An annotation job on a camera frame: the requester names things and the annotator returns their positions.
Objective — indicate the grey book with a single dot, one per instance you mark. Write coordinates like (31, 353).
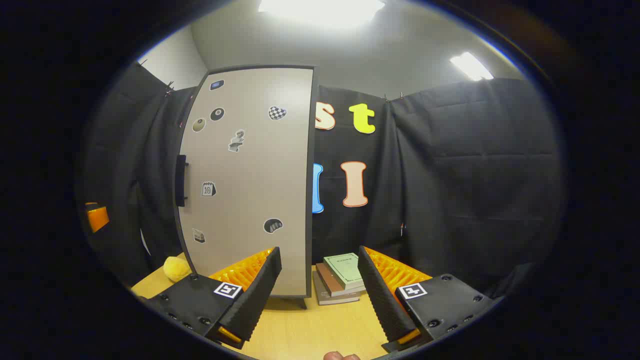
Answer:
(325, 299)

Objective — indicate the light grey cabinet door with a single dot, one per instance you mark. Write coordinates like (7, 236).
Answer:
(250, 175)

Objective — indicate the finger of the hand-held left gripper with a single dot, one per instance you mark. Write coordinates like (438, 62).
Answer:
(97, 218)

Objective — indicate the black backdrop cloth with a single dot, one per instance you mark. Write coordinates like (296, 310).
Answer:
(450, 175)

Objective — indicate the brown book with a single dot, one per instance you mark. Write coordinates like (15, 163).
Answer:
(327, 280)

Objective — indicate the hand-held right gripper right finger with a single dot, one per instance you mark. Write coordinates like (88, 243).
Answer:
(382, 300)

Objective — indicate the yellow lumpy ball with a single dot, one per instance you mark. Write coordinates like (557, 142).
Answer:
(176, 270)

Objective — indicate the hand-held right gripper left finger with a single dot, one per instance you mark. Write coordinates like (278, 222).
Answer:
(260, 295)

